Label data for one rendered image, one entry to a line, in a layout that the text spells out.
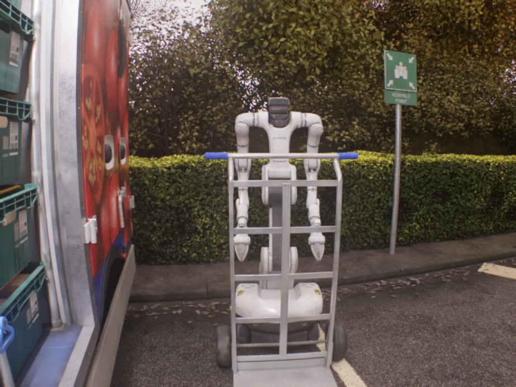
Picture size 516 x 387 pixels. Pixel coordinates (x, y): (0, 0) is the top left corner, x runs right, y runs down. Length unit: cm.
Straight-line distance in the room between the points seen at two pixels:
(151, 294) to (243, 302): 105
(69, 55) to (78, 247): 65
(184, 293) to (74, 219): 192
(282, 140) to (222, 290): 141
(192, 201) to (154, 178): 41
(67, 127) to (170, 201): 229
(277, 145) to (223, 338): 118
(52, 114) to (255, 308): 155
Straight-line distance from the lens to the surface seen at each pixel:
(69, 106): 132
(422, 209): 452
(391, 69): 392
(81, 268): 139
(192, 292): 313
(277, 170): 233
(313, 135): 237
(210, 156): 192
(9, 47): 124
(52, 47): 140
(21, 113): 126
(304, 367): 229
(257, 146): 584
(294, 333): 235
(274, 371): 225
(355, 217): 400
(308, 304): 230
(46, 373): 125
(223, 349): 214
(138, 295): 315
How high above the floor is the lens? 132
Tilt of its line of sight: 9 degrees down
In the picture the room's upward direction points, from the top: straight up
